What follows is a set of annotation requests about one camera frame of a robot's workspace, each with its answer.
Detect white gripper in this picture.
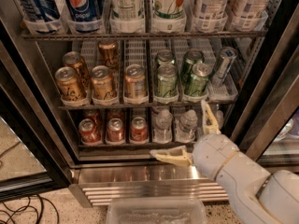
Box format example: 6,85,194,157
149,100,239,180

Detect green can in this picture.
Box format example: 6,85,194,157
156,64,177,98

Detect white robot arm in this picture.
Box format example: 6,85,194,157
150,101,299,224

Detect water bottle middle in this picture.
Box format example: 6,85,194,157
176,109,198,143

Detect water bottle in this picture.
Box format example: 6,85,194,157
152,109,173,144
196,109,225,142
176,109,198,143

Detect front green can right lane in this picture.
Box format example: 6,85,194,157
184,63,212,97

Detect green can lane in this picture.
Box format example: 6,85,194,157
155,49,176,66
180,49,205,84
184,63,212,97

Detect red can front right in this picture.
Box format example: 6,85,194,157
130,117,148,142

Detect red can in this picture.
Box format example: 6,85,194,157
130,117,148,142
83,109,102,128
107,118,124,142
107,108,125,120
78,119,101,143

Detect fridge right glass door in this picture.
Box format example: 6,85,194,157
231,5,299,173

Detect fridge glass door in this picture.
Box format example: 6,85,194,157
231,5,299,173
0,40,72,203

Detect red can front middle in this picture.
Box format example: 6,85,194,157
107,118,124,142

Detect gold can lane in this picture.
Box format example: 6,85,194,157
125,64,147,99
91,65,116,100
97,40,120,70

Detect rear green can right lane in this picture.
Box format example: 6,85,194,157
180,49,205,84

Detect red can rear middle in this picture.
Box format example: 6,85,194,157
107,108,125,120

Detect rear green can left lane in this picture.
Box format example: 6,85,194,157
155,49,176,66

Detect silver slim can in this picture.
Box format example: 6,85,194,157
211,47,237,87

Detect red can rear left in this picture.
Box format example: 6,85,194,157
83,109,102,128

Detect red can front left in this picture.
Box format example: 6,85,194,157
78,119,101,143

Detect steel fridge bottom grille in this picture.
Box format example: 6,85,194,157
69,161,228,208

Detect gold can front left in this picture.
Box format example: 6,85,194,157
55,66,86,102

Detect gold can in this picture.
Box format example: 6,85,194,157
63,51,90,90
55,66,86,102

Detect gold can rear left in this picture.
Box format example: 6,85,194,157
63,51,90,90

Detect fridge left glass door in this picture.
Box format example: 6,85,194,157
0,40,72,203

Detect water bottle right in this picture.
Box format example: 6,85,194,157
196,109,225,142

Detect water bottle left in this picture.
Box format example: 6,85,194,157
152,109,173,144

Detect clear plastic bin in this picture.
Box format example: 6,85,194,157
105,197,207,224

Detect white bottle far right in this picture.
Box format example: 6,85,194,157
228,0,277,21

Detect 7up zero bottle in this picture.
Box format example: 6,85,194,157
154,0,184,20

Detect white label bottle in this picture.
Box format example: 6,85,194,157
111,0,143,21

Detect blue Pepsi bottle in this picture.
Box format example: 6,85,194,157
65,0,105,34

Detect blue bottle far left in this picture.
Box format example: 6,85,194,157
21,0,60,34

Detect middle wire shelf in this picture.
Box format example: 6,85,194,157
59,101,235,110

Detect wire shelf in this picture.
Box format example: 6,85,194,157
59,101,235,110
21,30,267,41

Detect top wire shelf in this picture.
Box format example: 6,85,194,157
21,30,267,41

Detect black cables on floor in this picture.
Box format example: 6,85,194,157
0,193,61,224

